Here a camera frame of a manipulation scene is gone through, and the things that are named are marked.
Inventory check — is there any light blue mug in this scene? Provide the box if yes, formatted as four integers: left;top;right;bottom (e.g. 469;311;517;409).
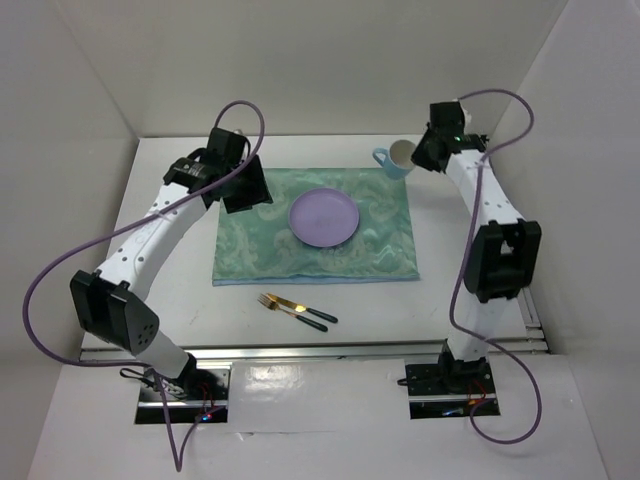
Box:
372;139;416;180

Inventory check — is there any purple plastic plate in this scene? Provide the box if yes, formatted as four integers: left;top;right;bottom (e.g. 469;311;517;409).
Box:
288;187;360;248

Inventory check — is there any green patterned cloth placemat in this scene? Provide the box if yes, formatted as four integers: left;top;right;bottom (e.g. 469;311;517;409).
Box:
212;168;419;286

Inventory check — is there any gold fork green handle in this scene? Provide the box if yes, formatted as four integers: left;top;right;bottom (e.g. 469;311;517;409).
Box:
258;294;328;333

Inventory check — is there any gold knife green handle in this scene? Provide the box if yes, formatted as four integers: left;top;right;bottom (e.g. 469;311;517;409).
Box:
267;293;339;324

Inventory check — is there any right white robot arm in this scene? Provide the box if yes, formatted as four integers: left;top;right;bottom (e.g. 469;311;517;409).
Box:
411;101;542;393

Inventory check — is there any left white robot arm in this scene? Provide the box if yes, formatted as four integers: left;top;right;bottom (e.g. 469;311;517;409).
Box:
70;127;272;399

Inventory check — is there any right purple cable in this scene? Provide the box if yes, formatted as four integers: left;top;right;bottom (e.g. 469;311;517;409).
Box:
449;89;541;445

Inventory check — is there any purple cable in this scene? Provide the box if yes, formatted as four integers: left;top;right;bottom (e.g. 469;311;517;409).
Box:
449;89;541;445
21;100;265;472

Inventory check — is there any aluminium rail right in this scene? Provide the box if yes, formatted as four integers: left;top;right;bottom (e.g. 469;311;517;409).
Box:
468;133;549;354

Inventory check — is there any aluminium rail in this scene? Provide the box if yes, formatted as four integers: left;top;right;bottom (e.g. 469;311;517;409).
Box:
80;337;550;362
468;133;549;354

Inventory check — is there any aluminium rail front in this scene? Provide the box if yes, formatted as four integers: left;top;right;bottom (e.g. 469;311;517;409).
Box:
80;337;550;362

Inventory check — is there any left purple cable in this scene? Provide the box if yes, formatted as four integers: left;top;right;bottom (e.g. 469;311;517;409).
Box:
21;100;265;472

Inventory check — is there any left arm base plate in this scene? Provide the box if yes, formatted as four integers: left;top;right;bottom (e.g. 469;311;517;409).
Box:
119;364;231;425

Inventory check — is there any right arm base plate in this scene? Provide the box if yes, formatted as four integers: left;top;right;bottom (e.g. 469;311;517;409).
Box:
396;364;500;420

